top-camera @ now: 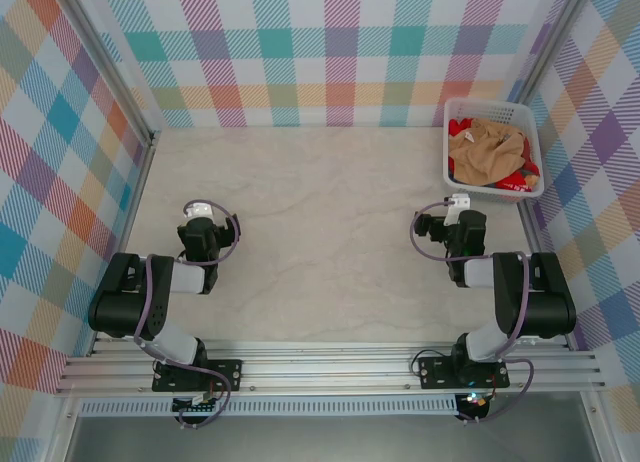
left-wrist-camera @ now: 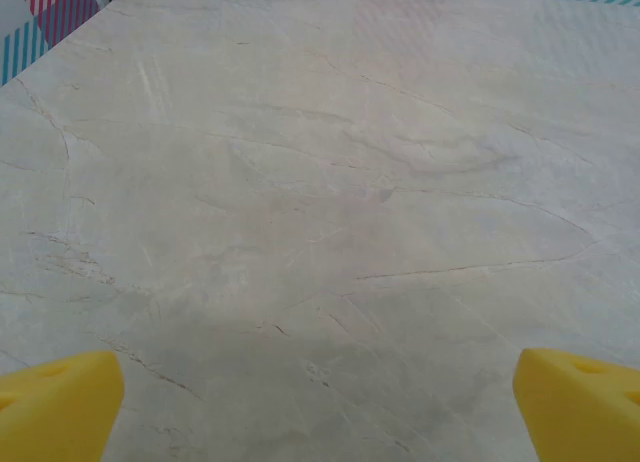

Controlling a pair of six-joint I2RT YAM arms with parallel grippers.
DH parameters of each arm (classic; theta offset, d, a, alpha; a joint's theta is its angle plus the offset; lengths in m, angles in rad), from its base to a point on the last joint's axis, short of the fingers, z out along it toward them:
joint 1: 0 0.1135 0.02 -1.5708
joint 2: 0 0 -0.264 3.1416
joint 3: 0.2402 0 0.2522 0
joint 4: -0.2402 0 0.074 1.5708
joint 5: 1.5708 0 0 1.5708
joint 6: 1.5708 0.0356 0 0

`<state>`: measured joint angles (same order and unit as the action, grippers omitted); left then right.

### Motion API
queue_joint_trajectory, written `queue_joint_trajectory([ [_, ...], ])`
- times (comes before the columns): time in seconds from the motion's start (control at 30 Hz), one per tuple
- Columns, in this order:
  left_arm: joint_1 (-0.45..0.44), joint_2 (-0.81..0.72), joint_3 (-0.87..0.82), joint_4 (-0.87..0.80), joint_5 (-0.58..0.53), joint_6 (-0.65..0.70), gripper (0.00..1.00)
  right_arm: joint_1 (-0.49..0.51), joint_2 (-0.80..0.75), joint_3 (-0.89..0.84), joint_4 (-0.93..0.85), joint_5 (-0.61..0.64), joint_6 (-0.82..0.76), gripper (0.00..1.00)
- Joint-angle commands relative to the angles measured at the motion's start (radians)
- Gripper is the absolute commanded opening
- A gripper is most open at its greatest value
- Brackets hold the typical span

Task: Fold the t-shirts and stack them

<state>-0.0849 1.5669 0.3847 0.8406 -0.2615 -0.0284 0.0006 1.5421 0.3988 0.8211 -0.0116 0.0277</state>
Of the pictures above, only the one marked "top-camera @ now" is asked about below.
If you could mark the tan printed t-shirt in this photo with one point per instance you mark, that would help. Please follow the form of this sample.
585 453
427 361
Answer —
480 157

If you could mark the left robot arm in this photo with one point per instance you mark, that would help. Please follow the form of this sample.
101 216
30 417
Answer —
125 302

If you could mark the red printed t-shirt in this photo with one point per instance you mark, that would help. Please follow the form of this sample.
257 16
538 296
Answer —
515 182

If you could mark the white plastic basket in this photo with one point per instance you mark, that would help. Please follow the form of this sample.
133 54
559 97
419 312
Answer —
492 111

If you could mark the small electronics board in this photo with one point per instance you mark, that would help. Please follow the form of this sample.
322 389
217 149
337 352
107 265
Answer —
475 404
195 407

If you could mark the grey metal panel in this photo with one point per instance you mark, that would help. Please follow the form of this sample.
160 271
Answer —
325 439

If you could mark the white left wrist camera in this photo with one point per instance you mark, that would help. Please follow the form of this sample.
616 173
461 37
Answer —
198 210

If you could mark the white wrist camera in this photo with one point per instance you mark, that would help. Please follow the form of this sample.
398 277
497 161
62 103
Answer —
459 202
198 210

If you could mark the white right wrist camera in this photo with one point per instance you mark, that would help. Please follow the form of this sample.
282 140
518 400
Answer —
459 202

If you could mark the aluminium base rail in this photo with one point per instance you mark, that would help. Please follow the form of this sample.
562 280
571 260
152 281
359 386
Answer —
325 369

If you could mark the aluminium frame post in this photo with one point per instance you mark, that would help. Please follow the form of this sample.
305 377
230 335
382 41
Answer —
111 57
550 42

